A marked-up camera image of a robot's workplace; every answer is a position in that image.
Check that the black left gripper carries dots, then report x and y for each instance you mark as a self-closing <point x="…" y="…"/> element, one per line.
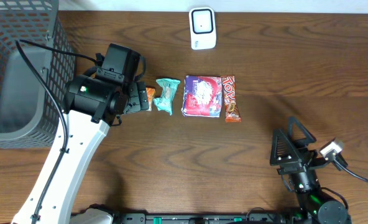
<point x="142" y="99"/>

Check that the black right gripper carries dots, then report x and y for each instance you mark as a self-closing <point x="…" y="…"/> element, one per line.
<point x="293" y="155"/>

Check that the orange white snack packet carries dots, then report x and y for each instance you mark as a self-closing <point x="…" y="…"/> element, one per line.
<point x="150" y="95"/>

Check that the teal snack packet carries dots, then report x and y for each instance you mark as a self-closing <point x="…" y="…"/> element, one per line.
<point x="169" y="88"/>

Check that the red Top chocolate bar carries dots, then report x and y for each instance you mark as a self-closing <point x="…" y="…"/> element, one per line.
<point x="231" y="110"/>

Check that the purple red snack bag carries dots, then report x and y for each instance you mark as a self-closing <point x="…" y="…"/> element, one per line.
<point x="202" y="96"/>

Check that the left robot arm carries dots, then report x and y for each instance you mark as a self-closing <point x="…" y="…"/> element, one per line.
<point x="91" y="104"/>

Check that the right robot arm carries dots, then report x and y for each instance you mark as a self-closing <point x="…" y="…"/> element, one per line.
<point x="317" y="204"/>

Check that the white barcode scanner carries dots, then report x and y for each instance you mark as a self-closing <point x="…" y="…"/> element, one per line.
<point x="202" y="28"/>

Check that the grey plastic mesh basket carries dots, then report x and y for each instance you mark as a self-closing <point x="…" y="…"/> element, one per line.
<point x="27" y="116"/>

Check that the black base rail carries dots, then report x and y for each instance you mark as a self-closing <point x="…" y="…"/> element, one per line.
<point x="258" y="217"/>

